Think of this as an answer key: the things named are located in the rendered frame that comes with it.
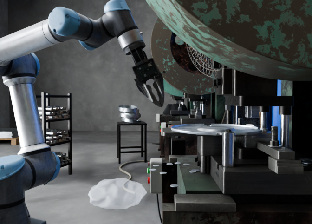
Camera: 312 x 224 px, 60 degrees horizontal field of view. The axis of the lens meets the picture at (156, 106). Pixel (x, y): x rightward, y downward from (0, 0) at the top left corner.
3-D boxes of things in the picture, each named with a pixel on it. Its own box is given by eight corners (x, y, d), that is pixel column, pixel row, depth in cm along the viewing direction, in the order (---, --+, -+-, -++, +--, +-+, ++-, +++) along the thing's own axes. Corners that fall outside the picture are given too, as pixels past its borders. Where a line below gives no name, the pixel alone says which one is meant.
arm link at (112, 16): (108, 11, 92) (128, -2, 88) (122, 41, 92) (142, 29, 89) (96, 8, 84) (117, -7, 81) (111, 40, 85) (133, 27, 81)
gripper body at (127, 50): (138, 85, 82) (121, 48, 82) (139, 86, 91) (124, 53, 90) (161, 74, 82) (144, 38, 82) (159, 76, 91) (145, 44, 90)
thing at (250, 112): (248, 117, 86) (248, 106, 86) (243, 116, 91) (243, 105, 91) (258, 117, 86) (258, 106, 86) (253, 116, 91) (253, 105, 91)
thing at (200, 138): (162, 174, 83) (162, 130, 82) (162, 163, 96) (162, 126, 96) (244, 175, 82) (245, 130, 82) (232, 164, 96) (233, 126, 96)
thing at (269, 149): (277, 174, 63) (277, 130, 63) (253, 158, 80) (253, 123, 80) (303, 174, 63) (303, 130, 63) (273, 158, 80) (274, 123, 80)
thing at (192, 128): (172, 135, 75) (172, 132, 75) (169, 125, 104) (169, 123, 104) (278, 135, 74) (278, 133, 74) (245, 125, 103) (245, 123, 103)
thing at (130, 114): (118, 163, 369) (118, 105, 367) (116, 156, 413) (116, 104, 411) (146, 162, 376) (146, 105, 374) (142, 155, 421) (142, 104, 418)
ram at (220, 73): (219, 95, 81) (220, -4, 80) (211, 96, 96) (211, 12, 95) (278, 95, 81) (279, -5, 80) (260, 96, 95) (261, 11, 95)
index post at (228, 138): (224, 167, 70) (224, 129, 70) (221, 164, 73) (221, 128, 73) (234, 167, 70) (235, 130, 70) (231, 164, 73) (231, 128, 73)
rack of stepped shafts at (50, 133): (48, 185, 276) (47, 92, 274) (15, 180, 293) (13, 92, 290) (74, 174, 316) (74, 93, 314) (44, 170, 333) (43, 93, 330)
